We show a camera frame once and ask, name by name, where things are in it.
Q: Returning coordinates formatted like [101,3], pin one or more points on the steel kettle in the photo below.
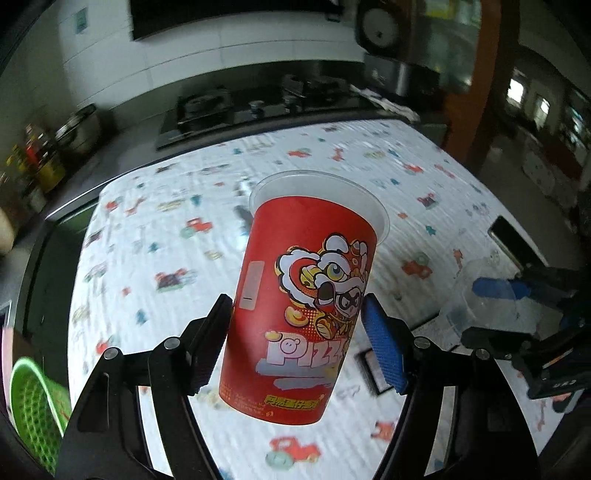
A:
[390,74]

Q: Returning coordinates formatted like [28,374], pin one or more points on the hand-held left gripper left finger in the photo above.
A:
[210,344]

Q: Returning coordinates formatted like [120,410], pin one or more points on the green plastic basket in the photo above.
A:
[37,406]

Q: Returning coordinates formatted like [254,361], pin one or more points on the round wooden cutting board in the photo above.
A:
[5,230]

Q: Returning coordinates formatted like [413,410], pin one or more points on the steel cooking pot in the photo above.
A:
[78,131]

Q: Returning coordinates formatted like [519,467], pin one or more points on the white dish cloth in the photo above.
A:
[392,106]

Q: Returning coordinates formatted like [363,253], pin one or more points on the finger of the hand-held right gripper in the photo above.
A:
[498,344]
[496,288]

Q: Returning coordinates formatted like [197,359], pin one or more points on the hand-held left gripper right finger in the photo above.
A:
[383,350]

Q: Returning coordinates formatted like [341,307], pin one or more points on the round black and white appliance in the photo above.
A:
[381,25]

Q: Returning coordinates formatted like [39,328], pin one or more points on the black smartphone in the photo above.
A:
[512,237]

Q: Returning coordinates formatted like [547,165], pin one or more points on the white animal print tablecloth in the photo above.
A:
[184,194]

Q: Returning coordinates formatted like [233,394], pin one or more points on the clear plastic cup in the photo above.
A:
[461,314]

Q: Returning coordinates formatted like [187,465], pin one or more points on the row of seasoning bottles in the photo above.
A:
[39,166]

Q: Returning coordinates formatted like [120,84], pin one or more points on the red lion print paper cup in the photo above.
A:
[295,240]

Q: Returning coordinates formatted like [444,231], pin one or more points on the black gas stove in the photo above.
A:
[203,115]

